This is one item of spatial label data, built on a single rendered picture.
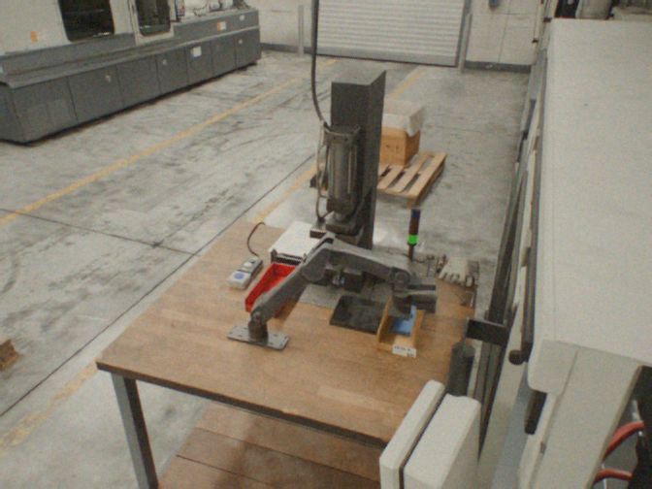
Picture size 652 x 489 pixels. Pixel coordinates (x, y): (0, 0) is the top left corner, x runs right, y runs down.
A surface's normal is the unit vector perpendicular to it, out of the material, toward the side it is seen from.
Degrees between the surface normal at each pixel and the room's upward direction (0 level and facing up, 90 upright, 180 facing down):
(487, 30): 90
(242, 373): 0
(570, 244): 0
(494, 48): 90
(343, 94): 90
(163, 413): 0
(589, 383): 90
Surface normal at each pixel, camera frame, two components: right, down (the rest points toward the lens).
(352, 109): -0.30, 0.47
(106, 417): 0.02, -0.87
